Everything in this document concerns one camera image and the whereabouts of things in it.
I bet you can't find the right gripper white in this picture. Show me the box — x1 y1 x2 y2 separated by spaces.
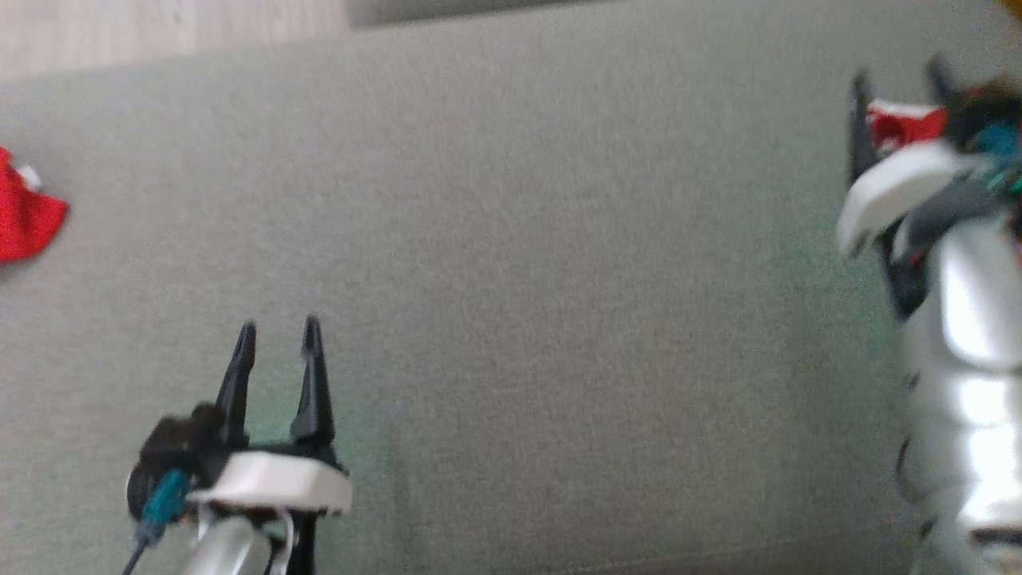
836 56 984 256

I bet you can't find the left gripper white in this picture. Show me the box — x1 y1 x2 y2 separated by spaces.
187 315 355 514

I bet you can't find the red basketball jersey white lining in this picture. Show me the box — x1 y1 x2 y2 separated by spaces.
0 146 70 264

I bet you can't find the red garment white trim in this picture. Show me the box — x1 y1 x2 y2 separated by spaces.
866 99 950 154

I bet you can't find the grey fabric sofa chaise seat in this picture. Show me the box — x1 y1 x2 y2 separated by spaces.
0 0 1022 575

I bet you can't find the blue plug right camera cable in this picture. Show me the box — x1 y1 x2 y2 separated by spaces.
974 120 1022 192

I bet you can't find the blue plug camera cable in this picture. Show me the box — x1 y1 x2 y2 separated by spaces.
120 469 193 575
974 120 1022 192

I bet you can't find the blue plug left camera cable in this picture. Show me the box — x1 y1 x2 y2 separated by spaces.
120 469 193 575

